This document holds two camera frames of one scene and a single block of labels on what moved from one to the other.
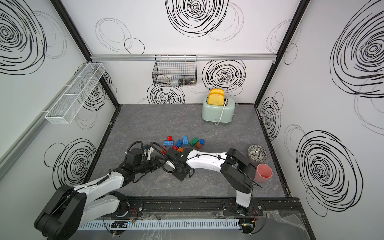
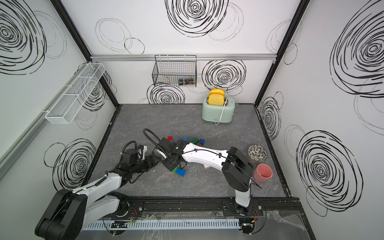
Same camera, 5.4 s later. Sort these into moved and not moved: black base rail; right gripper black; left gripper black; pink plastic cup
Moved: right gripper black
Not moved: pink plastic cup; left gripper black; black base rail
